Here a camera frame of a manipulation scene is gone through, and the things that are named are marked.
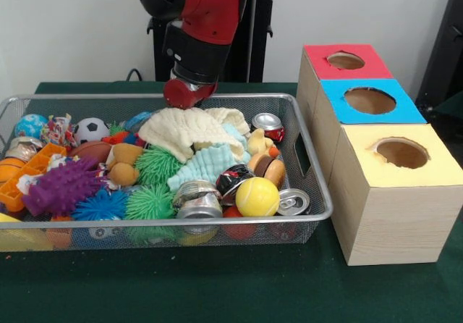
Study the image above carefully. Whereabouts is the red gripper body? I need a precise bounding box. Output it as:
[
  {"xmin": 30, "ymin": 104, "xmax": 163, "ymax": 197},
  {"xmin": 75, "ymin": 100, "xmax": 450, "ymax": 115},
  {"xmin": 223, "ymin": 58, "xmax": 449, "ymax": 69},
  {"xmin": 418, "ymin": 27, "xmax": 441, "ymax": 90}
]
[{"xmin": 163, "ymin": 77, "xmax": 218, "ymax": 111}]

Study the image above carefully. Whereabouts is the cream knitted cloth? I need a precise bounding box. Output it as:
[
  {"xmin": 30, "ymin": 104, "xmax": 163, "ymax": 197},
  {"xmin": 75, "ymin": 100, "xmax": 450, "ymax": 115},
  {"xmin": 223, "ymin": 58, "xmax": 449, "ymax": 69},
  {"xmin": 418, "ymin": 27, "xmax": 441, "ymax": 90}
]
[{"xmin": 137, "ymin": 106, "xmax": 251, "ymax": 164}]

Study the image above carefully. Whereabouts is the yellow plush duck toy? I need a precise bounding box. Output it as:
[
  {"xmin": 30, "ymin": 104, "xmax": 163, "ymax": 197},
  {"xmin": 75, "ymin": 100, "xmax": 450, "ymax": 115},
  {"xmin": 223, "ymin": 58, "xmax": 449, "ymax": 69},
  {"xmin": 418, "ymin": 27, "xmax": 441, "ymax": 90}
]
[{"xmin": 247, "ymin": 127, "xmax": 280, "ymax": 158}]

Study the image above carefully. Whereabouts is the small toy hamburger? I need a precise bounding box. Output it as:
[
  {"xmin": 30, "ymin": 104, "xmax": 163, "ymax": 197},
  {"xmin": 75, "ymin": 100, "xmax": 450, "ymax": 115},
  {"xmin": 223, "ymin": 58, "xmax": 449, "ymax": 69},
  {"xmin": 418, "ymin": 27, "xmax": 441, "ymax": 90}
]
[{"xmin": 247, "ymin": 153, "xmax": 286, "ymax": 188}]

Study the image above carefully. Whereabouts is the purple spiky ball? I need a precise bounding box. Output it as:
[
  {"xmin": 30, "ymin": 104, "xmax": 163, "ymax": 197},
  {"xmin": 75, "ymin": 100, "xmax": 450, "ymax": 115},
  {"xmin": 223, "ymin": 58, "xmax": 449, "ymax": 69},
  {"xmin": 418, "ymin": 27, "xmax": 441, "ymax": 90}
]
[{"xmin": 22, "ymin": 156, "xmax": 103, "ymax": 217}]

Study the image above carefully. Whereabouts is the clear shallow mesh bin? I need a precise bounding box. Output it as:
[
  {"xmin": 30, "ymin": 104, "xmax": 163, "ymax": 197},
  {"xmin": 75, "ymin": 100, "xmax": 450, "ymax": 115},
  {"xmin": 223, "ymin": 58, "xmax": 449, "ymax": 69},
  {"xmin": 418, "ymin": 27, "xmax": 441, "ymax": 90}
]
[{"xmin": 0, "ymin": 93, "xmax": 334, "ymax": 253}]

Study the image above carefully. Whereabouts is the wooden box with three holes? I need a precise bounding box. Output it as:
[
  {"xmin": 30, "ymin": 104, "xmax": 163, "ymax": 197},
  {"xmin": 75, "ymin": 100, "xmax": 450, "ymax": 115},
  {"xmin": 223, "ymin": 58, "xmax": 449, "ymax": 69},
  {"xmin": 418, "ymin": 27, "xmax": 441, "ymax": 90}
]
[{"xmin": 295, "ymin": 44, "xmax": 463, "ymax": 267}]

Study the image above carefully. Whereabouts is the light teal cloth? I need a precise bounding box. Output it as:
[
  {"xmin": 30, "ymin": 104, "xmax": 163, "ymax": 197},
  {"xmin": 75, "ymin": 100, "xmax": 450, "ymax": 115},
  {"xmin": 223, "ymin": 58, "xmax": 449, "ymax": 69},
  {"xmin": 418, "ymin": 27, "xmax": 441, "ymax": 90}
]
[{"xmin": 166, "ymin": 124, "xmax": 250, "ymax": 193}]

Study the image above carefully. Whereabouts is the red soda can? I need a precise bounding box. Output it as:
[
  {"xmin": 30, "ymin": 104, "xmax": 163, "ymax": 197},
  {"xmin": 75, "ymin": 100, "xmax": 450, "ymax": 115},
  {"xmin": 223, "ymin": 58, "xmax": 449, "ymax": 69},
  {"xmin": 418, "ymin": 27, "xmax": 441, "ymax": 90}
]
[{"xmin": 252, "ymin": 113, "xmax": 286, "ymax": 144}]

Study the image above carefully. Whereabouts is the small soccer ball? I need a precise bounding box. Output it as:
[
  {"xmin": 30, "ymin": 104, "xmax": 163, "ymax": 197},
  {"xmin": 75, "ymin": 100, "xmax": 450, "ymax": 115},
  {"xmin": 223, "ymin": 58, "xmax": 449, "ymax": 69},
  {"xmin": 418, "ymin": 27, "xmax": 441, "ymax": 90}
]
[{"xmin": 74, "ymin": 117, "xmax": 111, "ymax": 146}]

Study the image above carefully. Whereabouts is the crushed silver can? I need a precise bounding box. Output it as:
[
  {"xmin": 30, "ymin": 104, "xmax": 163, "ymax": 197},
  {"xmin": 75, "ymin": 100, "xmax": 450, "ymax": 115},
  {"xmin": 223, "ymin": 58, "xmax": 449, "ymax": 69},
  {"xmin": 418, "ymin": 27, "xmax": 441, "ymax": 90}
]
[{"xmin": 171, "ymin": 180, "xmax": 224, "ymax": 219}]

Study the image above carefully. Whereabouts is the green spiky ball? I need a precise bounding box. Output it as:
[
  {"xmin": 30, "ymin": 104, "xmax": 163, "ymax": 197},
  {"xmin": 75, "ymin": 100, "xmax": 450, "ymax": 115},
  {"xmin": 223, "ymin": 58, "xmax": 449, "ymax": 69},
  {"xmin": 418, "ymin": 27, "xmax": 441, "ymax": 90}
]
[{"xmin": 124, "ymin": 184, "xmax": 177, "ymax": 221}]

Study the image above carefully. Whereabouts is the yellow tennis ball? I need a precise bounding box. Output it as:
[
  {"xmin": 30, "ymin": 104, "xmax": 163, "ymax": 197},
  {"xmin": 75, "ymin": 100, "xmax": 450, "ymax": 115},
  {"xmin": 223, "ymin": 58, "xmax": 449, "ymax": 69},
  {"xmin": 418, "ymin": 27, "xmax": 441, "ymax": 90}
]
[{"xmin": 235, "ymin": 177, "xmax": 280, "ymax": 217}]

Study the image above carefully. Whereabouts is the silver can with pull tab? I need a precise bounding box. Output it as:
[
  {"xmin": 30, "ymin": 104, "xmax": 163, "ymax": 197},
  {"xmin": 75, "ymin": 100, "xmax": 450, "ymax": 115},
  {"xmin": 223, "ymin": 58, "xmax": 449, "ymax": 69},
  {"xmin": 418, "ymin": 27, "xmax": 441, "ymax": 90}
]
[{"xmin": 276, "ymin": 188, "xmax": 310, "ymax": 217}]

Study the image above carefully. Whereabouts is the small orange basketball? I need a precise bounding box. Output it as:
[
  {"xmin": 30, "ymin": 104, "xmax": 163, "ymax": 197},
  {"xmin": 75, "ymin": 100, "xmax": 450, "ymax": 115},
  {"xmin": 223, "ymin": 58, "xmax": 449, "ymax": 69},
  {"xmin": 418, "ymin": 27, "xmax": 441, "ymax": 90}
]
[{"xmin": 0, "ymin": 157, "xmax": 27, "ymax": 185}]

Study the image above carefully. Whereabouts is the dark green table cloth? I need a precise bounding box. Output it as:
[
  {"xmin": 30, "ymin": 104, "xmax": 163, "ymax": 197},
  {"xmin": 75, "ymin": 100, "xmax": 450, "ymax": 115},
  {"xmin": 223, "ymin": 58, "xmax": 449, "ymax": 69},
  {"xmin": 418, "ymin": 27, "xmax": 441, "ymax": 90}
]
[{"xmin": 0, "ymin": 83, "xmax": 463, "ymax": 323}]

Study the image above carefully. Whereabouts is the black side stand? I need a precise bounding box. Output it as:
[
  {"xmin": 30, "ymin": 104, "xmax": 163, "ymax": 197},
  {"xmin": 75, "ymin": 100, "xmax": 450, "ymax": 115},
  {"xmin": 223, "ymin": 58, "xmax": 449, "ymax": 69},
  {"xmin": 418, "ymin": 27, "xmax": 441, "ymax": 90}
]
[{"xmin": 416, "ymin": 0, "xmax": 463, "ymax": 117}]

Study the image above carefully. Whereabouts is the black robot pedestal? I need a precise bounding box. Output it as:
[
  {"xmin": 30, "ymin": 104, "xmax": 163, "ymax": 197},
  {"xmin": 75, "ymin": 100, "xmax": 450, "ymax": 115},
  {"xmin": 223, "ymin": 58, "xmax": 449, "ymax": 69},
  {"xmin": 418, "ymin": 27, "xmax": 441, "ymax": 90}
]
[{"xmin": 147, "ymin": 0, "xmax": 292, "ymax": 83}]

